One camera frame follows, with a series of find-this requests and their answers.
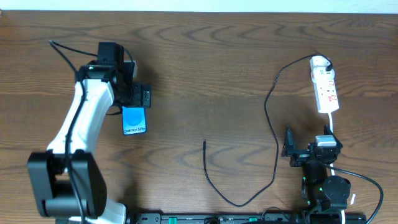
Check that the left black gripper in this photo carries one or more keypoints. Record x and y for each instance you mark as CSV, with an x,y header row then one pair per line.
x,y
144,96

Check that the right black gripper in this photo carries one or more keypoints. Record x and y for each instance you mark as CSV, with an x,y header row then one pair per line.
x,y
304,155

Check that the blue Galaxy smartphone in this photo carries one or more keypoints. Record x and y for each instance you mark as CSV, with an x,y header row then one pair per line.
x,y
134,121

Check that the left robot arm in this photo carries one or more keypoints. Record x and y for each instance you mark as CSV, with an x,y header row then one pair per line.
x,y
65,178

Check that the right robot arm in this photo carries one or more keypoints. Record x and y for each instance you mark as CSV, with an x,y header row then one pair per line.
x,y
325,194

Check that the white USB charger plug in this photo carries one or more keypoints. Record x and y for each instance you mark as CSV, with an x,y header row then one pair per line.
x,y
319,61

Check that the white power strip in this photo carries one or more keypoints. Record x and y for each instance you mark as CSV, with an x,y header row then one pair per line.
x,y
325,90

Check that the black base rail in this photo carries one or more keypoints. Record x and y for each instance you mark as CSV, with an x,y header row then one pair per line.
x,y
272,217

